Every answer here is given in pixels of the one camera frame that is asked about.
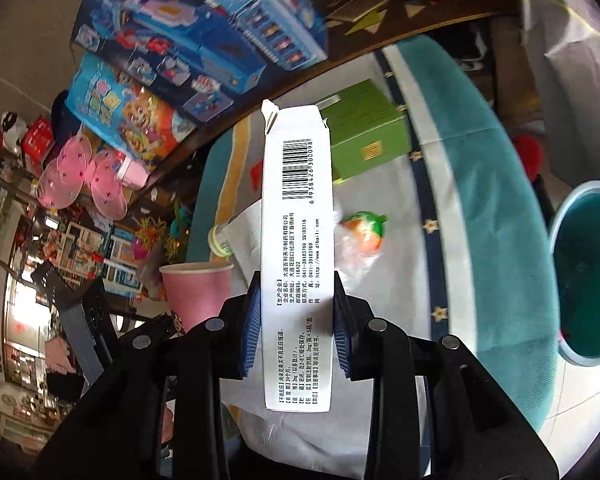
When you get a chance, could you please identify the pink paper cup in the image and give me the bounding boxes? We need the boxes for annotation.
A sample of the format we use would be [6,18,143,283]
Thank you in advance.
[159,261,236,331]

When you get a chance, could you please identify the colourful spiky toy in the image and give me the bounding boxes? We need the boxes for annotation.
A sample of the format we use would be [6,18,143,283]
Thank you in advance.
[135,200,187,263]

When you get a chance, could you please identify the light grey plastic bag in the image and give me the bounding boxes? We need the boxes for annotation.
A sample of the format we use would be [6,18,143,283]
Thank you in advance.
[520,0,600,191]

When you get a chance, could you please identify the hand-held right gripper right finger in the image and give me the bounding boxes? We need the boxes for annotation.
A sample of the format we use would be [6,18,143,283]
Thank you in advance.
[330,270,556,480]

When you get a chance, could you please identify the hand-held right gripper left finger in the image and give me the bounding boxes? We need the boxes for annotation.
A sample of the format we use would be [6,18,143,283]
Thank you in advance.
[67,270,266,480]

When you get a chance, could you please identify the white cardboard carton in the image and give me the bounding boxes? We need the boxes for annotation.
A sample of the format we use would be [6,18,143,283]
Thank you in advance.
[262,99,334,413]

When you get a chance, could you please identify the small green white bottle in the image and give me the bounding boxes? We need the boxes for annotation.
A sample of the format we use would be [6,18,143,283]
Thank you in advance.
[207,224,236,258]

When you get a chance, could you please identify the pink butterfly wings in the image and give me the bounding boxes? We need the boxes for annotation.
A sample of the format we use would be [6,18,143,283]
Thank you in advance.
[36,137,130,221]

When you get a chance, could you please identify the blue playset toy box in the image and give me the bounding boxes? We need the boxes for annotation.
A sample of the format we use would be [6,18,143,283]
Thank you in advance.
[70,0,261,126]

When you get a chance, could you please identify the teal trash bin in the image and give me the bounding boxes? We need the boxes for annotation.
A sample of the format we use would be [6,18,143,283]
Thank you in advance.
[547,180,600,368]

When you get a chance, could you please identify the grey notebook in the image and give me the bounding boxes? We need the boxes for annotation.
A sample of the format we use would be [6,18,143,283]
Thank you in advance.
[330,0,392,23]

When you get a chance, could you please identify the white paper bag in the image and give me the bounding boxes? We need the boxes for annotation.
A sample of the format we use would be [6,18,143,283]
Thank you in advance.
[219,200,266,293]

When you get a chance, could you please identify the black white cloth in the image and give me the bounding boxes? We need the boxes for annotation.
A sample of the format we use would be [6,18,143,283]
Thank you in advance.
[455,25,490,72]

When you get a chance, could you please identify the green box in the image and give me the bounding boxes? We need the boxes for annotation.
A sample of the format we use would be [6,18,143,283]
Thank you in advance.
[316,79,412,185]

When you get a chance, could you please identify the small pink toy box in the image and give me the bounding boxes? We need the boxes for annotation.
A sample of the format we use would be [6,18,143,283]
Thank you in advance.
[117,157,149,191]

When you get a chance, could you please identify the yellow green paper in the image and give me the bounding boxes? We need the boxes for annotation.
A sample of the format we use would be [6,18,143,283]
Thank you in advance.
[352,7,395,36]

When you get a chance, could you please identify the light blue puppy toy box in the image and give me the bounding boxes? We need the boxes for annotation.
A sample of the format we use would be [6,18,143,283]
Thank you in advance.
[65,52,198,161]

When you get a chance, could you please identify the blue figurine toy box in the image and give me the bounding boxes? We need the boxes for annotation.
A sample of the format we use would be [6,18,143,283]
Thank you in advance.
[187,0,331,73]

